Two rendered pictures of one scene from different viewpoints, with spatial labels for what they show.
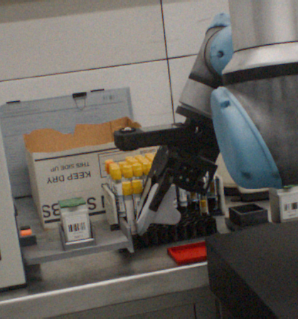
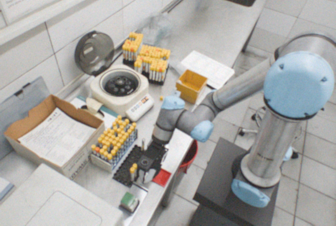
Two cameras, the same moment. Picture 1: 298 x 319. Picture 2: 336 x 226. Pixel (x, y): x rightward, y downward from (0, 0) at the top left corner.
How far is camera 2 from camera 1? 1.12 m
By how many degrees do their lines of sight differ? 58
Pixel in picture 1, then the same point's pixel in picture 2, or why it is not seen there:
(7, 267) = not seen: outside the picture
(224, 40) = (205, 135)
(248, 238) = (209, 185)
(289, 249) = (225, 185)
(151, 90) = (50, 71)
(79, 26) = (7, 59)
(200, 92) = (169, 135)
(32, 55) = not seen: outside the picture
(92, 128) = (36, 108)
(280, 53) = (277, 176)
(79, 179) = (80, 158)
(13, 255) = not seen: outside the picture
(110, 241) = (141, 197)
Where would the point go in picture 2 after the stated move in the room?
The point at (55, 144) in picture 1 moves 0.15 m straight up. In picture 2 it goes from (21, 125) to (7, 100)
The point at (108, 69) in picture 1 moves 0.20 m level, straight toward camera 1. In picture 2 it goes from (28, 72) to (60, 96)
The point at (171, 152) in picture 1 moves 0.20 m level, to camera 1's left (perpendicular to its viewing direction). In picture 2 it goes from (159, 158) to (119, 201)
